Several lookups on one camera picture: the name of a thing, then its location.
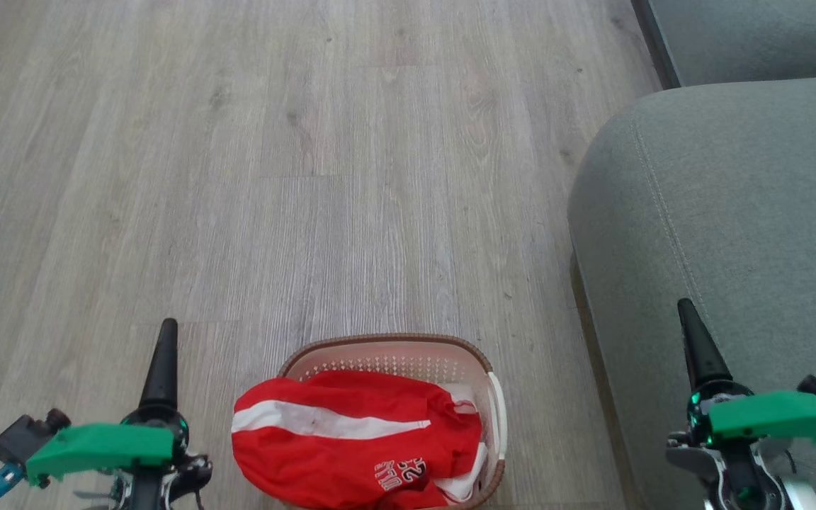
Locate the grey fabric sofa section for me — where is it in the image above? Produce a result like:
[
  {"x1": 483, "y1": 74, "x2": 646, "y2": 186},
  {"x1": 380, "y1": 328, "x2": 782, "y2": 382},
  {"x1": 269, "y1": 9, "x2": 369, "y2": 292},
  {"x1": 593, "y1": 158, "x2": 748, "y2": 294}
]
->
[{"x1": 631, "y1": 0, "x2": 816, "y2": 89}]

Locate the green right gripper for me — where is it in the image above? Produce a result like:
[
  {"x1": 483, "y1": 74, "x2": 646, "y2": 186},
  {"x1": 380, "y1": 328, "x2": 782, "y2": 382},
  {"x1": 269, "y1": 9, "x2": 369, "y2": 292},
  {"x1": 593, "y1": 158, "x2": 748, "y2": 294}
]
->
[{"x1": 667, "y1": 298, "x2": 816, "y2": 510}]

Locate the large grey fabric sofa cushion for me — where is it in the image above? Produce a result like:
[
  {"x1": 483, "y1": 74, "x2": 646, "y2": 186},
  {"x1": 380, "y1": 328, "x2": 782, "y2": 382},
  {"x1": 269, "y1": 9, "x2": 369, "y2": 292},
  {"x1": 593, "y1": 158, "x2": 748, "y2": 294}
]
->
[{"x1": 567, "y1": 74, "x2": 816, "y2": 510}]

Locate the white plastic laundry basket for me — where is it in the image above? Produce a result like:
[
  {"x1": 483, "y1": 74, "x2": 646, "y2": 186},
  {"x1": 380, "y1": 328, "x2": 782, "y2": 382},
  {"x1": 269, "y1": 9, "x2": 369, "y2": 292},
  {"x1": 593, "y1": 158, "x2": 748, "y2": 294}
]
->
[{"x1": 277, "y1": 333, "x2": 508, "y2": 510}]

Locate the white cloth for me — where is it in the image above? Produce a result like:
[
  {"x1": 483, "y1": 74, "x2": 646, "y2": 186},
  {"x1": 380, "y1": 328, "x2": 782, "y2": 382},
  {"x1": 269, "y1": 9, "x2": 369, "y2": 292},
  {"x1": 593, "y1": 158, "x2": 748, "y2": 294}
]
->
[{"x1": 436, "y1": 382, "x2": 490, "y2": 504}]

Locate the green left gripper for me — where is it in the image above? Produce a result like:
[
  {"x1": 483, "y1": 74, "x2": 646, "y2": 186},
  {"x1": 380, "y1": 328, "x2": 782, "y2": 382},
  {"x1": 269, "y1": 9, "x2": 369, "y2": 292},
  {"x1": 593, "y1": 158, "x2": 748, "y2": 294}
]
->
[{"x1": 25, "y1": 318, "x2": 214, "y2": 510}]

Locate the red garment with white print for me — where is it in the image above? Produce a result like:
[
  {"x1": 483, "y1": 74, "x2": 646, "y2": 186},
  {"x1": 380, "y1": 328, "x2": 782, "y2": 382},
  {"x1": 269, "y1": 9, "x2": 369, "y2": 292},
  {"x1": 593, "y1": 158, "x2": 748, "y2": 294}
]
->
[{"x1": 231, "y1": 370, "x2": 488, "y2": 510}]

